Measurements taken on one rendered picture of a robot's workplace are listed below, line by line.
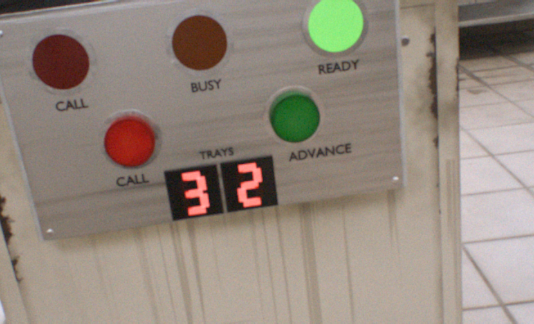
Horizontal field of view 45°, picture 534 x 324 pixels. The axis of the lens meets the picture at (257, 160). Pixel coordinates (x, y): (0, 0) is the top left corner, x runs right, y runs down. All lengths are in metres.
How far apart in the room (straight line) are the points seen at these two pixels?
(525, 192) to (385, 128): 1.75
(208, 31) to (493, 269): 1.42
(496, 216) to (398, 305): 1.50
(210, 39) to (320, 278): 0.20
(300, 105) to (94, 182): 0.13
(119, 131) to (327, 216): 0.16
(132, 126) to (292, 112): 0.09
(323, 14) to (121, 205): 0.17
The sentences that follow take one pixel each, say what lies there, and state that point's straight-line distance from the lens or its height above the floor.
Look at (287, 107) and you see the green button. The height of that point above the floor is 0.77.
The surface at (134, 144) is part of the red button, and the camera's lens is 0.39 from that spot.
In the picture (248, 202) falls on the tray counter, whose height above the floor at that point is 0.71.
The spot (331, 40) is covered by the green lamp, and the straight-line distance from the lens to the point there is 0.39.
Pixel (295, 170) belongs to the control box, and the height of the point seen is 0.72.
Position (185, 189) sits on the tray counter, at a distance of 0.41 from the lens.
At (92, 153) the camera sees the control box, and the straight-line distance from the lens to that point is 0.41.
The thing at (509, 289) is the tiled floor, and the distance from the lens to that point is 1.66.
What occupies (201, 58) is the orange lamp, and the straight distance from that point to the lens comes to 0.38.
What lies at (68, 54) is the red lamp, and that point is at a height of 0.82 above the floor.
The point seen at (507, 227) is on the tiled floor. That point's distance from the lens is 1.93.
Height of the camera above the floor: 0.87
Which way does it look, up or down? 20 degrees down
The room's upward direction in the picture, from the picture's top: 7 degrees counter-clockwise
